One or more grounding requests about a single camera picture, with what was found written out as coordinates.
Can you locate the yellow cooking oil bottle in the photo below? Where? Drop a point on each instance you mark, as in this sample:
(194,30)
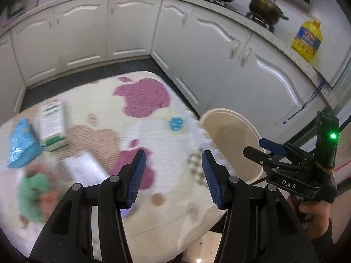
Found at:
(305,41)

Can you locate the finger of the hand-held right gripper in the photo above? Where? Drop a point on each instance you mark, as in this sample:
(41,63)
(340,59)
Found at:
(271,143)
(255,153)

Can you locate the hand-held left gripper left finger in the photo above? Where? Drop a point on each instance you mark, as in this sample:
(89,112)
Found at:
(137,178)

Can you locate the person's right hand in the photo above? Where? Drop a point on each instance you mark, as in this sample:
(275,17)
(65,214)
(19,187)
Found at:
(315,216)

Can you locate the beige plastic bin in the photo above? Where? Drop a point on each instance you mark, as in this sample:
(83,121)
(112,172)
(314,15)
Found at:
(233,137)

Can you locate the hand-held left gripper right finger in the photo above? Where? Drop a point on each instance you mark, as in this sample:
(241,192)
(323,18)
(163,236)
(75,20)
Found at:
(212,180)

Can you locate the black gas stove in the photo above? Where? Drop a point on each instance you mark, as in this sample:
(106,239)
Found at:
(263,22)

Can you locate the brass cooking pot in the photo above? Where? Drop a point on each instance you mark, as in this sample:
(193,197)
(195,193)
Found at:
(264,6)

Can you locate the white green carton box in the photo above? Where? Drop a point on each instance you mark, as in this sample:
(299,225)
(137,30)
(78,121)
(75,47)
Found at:
(52,123)

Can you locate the apple print quilted blanket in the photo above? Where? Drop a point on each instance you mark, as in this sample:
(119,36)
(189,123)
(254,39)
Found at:
(153,142)

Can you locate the small blue round wrapper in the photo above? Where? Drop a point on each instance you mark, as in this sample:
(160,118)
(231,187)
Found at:
(175,123)

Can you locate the green pink toy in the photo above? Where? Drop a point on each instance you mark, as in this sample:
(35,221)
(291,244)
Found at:
(33,194)

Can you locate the white kitchen base cabinets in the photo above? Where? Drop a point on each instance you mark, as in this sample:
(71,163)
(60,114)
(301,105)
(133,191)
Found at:
(131,27)

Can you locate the person's right forearm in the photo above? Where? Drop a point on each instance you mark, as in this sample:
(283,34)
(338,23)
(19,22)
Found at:
(325,249)

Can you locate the blue plastic packet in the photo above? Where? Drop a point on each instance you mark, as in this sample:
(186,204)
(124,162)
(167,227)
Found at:
(22,145)

